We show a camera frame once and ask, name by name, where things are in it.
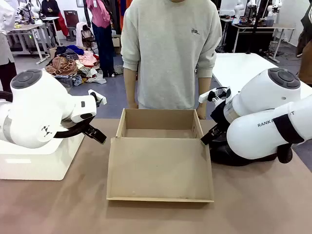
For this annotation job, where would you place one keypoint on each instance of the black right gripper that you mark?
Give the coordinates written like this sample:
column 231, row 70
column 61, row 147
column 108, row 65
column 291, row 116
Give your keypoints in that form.
column 219, row 114

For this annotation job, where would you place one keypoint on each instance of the black leather shoe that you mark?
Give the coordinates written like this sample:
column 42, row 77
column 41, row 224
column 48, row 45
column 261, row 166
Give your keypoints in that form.
column 223, row 157

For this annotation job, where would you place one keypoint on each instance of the person's right forearm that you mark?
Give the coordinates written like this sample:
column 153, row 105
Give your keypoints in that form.
column 130, row 85

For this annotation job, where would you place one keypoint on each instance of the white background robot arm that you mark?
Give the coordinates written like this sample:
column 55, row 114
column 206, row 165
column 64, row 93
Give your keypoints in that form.
column 238, row 9
column 274, row 8

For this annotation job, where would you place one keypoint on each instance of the person's left forearm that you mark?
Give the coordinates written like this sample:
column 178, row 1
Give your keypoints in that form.
column 204, row 90

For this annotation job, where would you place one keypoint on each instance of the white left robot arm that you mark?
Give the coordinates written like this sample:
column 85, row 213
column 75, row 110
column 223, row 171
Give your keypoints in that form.
column 36, row 109

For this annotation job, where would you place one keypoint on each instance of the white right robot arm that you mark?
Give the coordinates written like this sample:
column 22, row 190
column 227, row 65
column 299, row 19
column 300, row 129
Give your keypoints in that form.
column 268, row 97

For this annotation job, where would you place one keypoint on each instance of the brown cardboard shoe box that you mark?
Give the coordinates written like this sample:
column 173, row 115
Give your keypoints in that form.
column 158, row 168

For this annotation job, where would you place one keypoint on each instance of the white plastic storage box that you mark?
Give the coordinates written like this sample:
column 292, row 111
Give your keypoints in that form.
column 36, row 163

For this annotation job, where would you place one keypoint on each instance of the person's left hand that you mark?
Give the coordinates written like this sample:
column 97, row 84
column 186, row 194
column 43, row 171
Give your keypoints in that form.
column 201, row 114

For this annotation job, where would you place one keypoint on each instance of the person's right hand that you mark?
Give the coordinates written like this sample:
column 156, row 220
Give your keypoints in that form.
column 132, row 105

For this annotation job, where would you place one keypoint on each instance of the white table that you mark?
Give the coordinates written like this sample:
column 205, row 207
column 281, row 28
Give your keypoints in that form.
column 239, row 70

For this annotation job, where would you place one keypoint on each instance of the pile of colourful clothes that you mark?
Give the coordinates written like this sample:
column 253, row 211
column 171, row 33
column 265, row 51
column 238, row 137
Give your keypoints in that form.
column 70, row 64

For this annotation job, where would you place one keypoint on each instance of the small cardboard carton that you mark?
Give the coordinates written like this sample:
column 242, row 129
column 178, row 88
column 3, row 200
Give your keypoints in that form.
column 116, row 44

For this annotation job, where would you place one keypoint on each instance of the person in grey sweatshirt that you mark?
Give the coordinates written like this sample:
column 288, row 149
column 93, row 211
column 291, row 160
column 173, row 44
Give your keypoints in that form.
column 168, row 48

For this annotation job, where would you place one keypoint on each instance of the folding chair with white garment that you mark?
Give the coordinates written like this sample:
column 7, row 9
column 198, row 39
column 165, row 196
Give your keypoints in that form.
column 84, row 33

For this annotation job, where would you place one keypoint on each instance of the mannequin with pink shirt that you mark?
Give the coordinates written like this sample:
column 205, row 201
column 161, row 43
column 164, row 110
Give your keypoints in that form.
column 101, row 29

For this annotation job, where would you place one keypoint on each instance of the red hanging garment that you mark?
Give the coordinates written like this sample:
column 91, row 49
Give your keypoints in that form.
column 63, row 24

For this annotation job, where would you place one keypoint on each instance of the dark brown chair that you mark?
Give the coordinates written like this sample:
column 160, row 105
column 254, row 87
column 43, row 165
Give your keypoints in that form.
column 71, row 19

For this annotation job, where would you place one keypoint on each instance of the wooden top desk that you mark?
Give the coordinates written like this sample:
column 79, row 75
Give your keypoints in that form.
column 263, row 28

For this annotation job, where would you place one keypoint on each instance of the bystander in white coat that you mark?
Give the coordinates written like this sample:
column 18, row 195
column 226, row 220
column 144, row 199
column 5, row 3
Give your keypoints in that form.
column 5, row 44

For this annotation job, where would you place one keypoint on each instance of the bystander in dark brown clothes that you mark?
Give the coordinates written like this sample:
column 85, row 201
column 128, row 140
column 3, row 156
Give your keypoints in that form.
column 306, row 48

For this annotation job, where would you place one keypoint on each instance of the black stand pole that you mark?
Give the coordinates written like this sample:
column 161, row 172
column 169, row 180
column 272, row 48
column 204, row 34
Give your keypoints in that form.
column 258, row 14

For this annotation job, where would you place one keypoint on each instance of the bystander in black top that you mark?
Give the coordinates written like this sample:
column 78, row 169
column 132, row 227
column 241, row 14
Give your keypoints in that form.
column 50, row 8

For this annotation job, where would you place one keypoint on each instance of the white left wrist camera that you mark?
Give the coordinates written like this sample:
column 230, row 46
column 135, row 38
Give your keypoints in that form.
column 101, row 99

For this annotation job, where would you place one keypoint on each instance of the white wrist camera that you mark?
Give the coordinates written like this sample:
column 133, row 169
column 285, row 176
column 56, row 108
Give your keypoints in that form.
column 101, row 99
column 209, row 96

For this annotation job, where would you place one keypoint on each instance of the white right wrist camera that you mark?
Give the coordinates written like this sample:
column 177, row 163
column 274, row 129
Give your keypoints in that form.
column 209, row 96

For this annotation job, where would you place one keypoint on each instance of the grey metal frame desk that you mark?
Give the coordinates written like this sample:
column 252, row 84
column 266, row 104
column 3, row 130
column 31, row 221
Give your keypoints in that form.
column 24, row 27

